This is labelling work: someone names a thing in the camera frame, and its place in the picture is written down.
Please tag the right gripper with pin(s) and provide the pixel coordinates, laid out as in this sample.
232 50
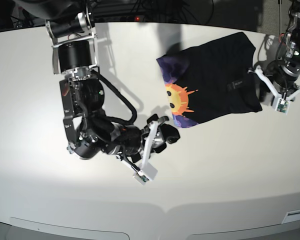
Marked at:
135 144

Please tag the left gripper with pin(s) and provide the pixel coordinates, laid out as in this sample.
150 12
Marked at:
282 77

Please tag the black T-shirt with sun print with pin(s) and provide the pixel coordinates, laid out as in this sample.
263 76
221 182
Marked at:
211 80

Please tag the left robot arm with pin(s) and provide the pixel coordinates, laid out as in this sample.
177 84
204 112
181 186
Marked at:
288 47

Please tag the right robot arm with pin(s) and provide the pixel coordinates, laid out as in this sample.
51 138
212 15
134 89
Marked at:
88 129

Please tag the thin metal pole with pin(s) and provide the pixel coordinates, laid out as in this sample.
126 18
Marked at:
280 16

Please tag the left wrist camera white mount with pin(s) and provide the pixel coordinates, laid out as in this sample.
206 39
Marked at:
281 105

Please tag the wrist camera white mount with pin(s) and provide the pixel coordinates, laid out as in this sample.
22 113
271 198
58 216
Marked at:
281 105
146 174

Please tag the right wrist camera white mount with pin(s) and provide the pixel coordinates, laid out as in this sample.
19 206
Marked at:
146 174

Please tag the black power strip red switch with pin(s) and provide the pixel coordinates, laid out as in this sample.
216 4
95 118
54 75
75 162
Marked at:
123 18

